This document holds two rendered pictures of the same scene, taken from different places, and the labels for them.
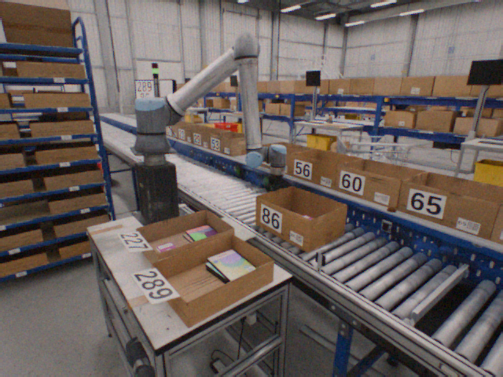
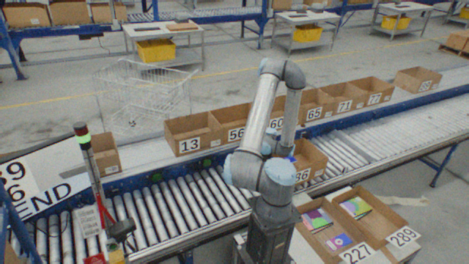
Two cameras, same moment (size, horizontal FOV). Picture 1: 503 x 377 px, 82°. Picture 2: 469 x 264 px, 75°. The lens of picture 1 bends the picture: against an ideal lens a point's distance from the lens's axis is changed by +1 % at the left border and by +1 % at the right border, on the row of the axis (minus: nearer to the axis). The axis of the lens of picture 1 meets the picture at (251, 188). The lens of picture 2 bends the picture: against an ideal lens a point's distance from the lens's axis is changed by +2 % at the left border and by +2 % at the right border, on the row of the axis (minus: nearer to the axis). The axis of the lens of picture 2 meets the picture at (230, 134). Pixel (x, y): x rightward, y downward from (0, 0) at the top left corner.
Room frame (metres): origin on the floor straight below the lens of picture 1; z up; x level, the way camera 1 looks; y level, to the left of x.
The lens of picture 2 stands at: (1.68, 1.62, 2.32)
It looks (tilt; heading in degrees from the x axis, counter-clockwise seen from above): 34 degrees down; 278
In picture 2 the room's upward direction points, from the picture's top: 3 degrees clockwise
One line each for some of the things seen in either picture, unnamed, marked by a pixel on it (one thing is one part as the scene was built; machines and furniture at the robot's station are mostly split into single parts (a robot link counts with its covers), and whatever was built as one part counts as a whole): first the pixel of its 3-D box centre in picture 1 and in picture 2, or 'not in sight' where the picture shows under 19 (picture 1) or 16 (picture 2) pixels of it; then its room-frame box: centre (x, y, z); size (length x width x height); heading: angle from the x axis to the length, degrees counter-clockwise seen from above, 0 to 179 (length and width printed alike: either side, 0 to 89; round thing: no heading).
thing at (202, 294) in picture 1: (214, 272); (367, 215); (0.95, 0.14, 0.80); 0.38 x 0.28 x 0.10; 130
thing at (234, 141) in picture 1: (232, 143); (87, 158); (2.87, 0.19, 0.97); 0.39 x 0.29 x 0.17; 37
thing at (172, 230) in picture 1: (185, 237); (325, 228); (1.23, 0.31, 0.80); 0.38 x 0.28 x 0.10; 127
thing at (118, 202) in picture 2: (197, 177); (124, 224); (2.50, 0.48, 0.72); 0.52 x 0.05 x 0.05; 127
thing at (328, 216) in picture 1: (299, 214); (294, 162); (1.43, -0.26, 0.83); 0.39 x 0.29 x 0.17; 39
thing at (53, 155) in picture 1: (67, 151); not in sight; (2.30, 1.49, 0.99); 0.40 x 0.30 x 0.10; 124
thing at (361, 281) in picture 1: (380, 269); (330, 154); (1.10, -0.58, 0.72); 0.52 x 0.05 x 0.05; 127
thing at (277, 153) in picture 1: (277, 155); (269, 136); (1.65, -0.16, 1.11); 0.10 x 0.09 x 0.12; 81
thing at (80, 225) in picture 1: (80, 219); not in sight; (2.29, 1.49, 0.39); 0.40 x 0.30 x 0.10; 127
